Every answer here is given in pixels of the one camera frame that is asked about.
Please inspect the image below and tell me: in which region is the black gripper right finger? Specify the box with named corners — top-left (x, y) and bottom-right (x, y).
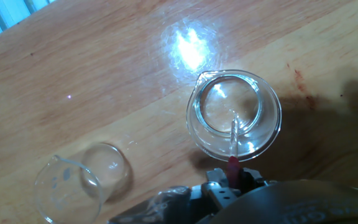
top-left (239, 167), bottom-right (265, 192)

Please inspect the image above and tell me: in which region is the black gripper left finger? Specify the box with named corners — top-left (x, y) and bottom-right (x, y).
top-left (191, 167), bottom-right (242, 215)

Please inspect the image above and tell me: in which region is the glass dropper red bulb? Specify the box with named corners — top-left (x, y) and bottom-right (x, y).
top-left (227, 111), bottom-right (242, 189)

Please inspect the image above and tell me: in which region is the clear glass beaker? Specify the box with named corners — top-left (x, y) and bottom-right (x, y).
top-left (185, 68), bottom-right (283, 163)
top-left (33, 142), bottom-right (134, 224)

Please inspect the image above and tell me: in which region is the wooden board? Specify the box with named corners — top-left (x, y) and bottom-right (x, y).
top-left (0, 0), bottom-right (358, 224)

